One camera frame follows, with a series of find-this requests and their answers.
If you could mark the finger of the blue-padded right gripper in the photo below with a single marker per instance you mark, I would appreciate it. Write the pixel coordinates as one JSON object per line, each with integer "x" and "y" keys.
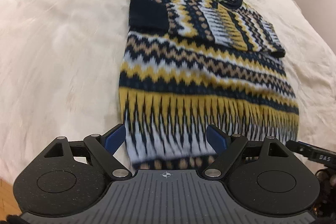
{"x": 228, "y": 148}

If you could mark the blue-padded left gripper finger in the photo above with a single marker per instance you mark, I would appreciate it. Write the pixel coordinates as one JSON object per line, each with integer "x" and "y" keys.
{"x": 102, "y": 149}

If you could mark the navy yellow patterned knit sweater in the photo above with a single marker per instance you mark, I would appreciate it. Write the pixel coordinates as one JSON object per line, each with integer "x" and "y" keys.
{"x": 192, "y": 63}

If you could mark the cream bed cover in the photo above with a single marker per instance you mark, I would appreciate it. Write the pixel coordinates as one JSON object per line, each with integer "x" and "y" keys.
{"x": 60, "y": 64}

